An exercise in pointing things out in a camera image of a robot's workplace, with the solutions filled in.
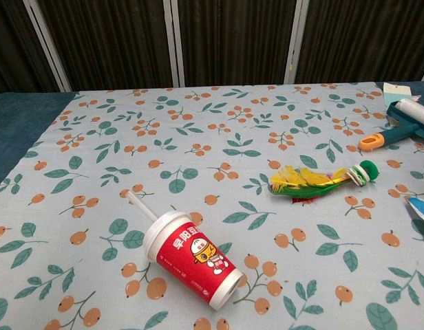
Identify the floral tablecloth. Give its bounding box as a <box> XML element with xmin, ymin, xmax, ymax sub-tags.
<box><xmin>0</xmin><ymin>81</ymin><xmax>424</xmax><ymax>330</ymax></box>

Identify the pale colour swatch card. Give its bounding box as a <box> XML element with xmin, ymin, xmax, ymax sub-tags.
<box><xmin>383</xmin><ymin>81</ymin><xmax>413</xmax><ymax>104</ymax></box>

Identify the small colourful toy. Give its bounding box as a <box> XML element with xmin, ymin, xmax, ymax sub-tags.
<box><xmin>268</xmin><ymin>159</ymin><xmax>381</xmax><ymax>204</ymax></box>

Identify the clear plastic straw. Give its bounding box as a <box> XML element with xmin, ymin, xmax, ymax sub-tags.
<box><xmin>128</xmin><ymin>191</ymin><xmax>158</xmax><ymax>223</ymax></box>

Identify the dark folding screen panel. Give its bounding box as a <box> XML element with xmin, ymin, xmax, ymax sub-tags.
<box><xmin>170</xmin><ymin>0</ymin><xmax>309</xmax><ymax>87</ymax></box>
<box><xmin>287</xmin><ymin>0</ymin><xmax>424</xmax><ymax>84</ymax></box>
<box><xmin>23</xmin><ymin>0</ymin><xmax>185</xmax><ymax>93</ymax></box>
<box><xmin>0</xmin><ymin>0</ymin><xmax>72</xmax><ymax>96</ymax></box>

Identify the teal lint roller orange handle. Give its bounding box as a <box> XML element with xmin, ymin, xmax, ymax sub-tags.
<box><xmin>359</xmin><ymin>98</ymin><xmax>424</xmax><ymax>153</ymax></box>

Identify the red paper cup white lid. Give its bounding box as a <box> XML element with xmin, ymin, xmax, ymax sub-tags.
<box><xmin>144</xmin><ymin>210</ymin><xmax>244</xmax><ymax>312</ymax></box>

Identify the white KN95 mask package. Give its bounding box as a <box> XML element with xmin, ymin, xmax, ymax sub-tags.
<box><xmin>404</xmin><ymin>196</ymin><xmax>424</xmax><ymax>241</ymax></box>

